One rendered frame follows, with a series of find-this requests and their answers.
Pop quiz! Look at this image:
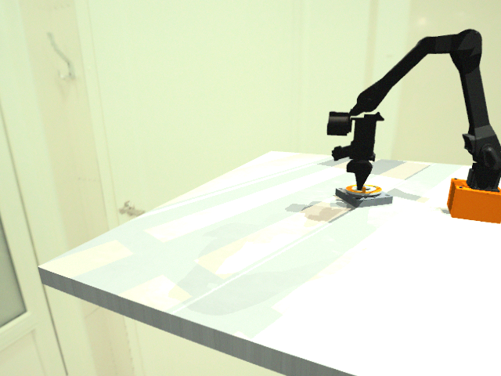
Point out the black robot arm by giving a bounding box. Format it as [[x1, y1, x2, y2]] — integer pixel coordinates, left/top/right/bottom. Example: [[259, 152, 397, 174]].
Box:
[[327, 28, 501, 193]]

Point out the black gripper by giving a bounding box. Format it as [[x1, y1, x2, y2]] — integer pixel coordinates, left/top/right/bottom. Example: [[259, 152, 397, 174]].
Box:
[[346, 136, 376, 190]]

